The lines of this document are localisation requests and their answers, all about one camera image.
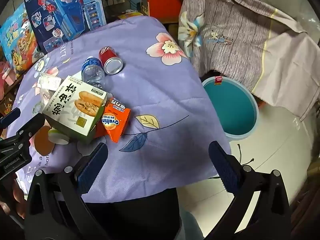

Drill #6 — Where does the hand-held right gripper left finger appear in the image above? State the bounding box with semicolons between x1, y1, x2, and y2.
24;142;109;240

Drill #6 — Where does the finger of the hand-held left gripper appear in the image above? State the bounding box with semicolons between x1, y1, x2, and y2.
0;107;22;128
5;113;46;145

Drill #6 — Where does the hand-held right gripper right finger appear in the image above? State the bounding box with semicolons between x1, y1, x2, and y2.
208;141;292;240

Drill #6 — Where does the green and white small bottle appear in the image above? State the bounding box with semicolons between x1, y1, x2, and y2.
48;128;71;145

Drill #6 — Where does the green and white food box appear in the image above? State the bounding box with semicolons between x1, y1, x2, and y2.
42;75;108;144

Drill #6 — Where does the orange snack packet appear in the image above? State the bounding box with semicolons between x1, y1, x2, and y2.
101;97;132;143

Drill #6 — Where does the teal plastic bin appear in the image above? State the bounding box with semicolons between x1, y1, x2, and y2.
201;76;259;140

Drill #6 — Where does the clear plastic water bottle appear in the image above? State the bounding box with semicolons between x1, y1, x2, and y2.
81;56;105;90

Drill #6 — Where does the red soda can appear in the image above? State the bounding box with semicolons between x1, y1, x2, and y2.
99;46;123;75

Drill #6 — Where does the person's left hand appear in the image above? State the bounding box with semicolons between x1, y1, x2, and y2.
0;180;27;219

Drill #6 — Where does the pink toy box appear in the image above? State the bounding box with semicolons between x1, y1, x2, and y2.
0;61;18;88

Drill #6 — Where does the clear plastic wrapper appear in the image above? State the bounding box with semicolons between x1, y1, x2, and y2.
32;74;62;105

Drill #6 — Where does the dark cloth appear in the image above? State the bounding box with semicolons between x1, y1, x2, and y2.
82;187;182;240

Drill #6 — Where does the light blue toy box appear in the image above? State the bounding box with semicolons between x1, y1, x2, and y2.
0;4;42;79

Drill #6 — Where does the dark blue toy box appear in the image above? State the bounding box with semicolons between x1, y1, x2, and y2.
22;0;107;53

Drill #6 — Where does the grey floral cloth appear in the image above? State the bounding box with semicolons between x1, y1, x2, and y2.
174;0;320;122

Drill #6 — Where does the yellow printed box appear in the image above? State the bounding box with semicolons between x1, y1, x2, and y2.
117;11;143;20

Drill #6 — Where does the clear plastic bag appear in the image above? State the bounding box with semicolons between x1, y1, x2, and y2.
252;0;320;33

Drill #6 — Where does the thin black cable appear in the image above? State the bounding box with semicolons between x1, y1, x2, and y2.
236;144;255;167

